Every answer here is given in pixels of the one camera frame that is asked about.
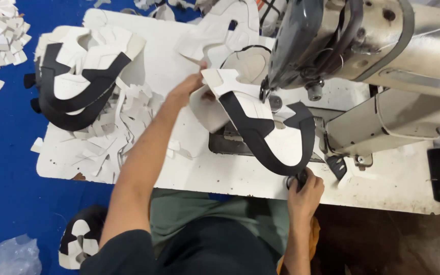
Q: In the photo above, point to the person's left hand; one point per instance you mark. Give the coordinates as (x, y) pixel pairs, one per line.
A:
(187, 89)

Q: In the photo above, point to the person's right hand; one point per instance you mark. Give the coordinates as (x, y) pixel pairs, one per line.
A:
(306, 198)

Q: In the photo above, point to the person's right fingers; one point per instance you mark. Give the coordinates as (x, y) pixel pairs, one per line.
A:
(312, 179)

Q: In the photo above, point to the person's left fingers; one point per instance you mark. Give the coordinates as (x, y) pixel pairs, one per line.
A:
(203, 72)

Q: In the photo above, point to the black thread scissors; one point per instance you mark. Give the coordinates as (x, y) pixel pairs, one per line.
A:
(297, 178)

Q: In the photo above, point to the white and black shoe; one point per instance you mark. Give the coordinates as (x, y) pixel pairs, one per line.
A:
(258, 118)

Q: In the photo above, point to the large white shoe panel cutouts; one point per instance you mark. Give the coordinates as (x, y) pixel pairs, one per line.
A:
(220, 30)

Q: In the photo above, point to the beige black-edged shoe piece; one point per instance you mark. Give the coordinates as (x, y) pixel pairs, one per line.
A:
(248, 63)

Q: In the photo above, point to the orange cloth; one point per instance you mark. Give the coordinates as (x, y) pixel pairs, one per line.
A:
(314, 233)

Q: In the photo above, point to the pile of white trimmed scraps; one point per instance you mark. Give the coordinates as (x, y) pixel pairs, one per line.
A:
(120, 130)

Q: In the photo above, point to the person's green trousers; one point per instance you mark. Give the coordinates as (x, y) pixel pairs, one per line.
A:
(212, 214)

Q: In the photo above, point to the stack of sewn shoe uppers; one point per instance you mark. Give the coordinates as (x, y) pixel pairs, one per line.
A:
(78, 76)

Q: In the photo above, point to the grey industrial sewing machine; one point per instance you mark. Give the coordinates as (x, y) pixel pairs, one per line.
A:
(376, 57)

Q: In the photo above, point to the person's black shirt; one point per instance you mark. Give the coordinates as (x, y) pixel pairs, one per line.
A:
(189, 252)

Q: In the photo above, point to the bundle of finished shoe uppers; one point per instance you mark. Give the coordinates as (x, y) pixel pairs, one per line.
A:
(80, 236)

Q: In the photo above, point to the clear plastic bag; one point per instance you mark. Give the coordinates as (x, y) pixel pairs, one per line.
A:
(8, 258)

